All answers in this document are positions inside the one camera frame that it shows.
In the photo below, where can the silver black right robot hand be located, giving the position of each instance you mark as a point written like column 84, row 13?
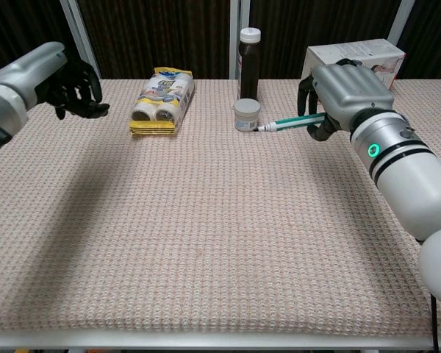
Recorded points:
column 349, row 88

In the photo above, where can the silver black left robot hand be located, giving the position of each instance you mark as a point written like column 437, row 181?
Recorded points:
column 29, row 73

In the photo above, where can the white green marker pen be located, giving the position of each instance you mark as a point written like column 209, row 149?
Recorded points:
column 297, row 121

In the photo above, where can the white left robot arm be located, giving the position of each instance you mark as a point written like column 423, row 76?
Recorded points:
column 0, row 110

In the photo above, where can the dark brown bottle white cap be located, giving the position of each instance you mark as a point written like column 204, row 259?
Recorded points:
column 249, row 66

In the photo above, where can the white red cardboard box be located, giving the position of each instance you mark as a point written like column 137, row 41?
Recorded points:
column 353, row 49

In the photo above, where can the dark pleated partition panel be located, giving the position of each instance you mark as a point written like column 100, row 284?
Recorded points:
column 158, row 33
column 316, row 22
column 433, row 33
column 7, row 29

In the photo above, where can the small grey lidded jar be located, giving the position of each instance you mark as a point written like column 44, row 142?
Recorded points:
column 246, row 115

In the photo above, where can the yellow packaged roll pack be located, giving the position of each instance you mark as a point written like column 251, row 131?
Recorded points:
column 161, row 99

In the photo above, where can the pink woven table cloth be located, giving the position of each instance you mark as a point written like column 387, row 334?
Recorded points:
column 206, row 239

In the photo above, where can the grey partition post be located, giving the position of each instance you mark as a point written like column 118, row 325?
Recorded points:
column 400, row 18
column 81, row 40
column 235, row 22

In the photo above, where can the grey metal table frame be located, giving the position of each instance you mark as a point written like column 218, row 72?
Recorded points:
column 220, row 340

